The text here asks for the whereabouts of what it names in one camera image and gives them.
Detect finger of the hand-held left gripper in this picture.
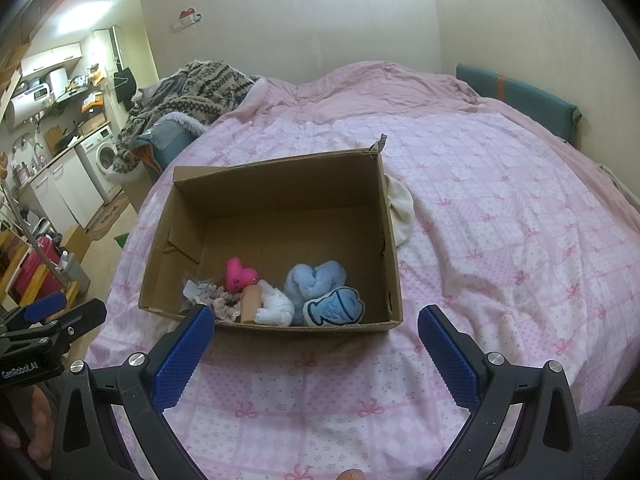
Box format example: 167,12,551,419
0,292,68,335
30,298,108,356

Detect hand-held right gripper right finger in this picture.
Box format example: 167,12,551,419
417,305,586,480

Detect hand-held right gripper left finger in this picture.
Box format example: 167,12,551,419
50,304,217,480

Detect beige lace scrunchie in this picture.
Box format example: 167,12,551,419
209,285,243,322

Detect clear plastic packet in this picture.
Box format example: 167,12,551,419
182,277,216,306

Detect pink heart plush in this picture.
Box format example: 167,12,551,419
224,258,260,293

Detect white soft cloth roll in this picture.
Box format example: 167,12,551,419
254,280,296,327

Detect person's left hand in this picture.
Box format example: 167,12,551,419
0,385,57,461

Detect grey trash bin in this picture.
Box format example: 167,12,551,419
60,252,91,296

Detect red suitcase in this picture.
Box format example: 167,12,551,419
12,237,61,301

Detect yellow wooden rack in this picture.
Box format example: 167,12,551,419
0,230,81,306

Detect small cardboard floor box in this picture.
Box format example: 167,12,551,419
60,223,93,263

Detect brown cylinder roll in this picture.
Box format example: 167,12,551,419
239,285,263,323

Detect white kitchen cabinet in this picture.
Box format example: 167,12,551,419
30,150,106,231

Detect blue fish plush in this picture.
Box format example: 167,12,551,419
303,286,367,327

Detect pink printed blanket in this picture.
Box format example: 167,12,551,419
85,60,640,480

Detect blue heart plush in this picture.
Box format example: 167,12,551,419
284,260,348,326

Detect white washing machine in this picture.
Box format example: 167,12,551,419
75,126,123,206

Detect person's dark grey pants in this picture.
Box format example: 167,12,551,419
577,405,640,480

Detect white water heater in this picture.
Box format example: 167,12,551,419
5,92,53,128

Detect patterned knit blanket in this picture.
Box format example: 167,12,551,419
111,60,261,186

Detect teal headboard cushion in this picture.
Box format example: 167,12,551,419
456,63,583,148

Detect white wall cabinets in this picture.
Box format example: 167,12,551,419
20,42,83,78

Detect wall power socket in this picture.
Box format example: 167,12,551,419
171,7,203,33

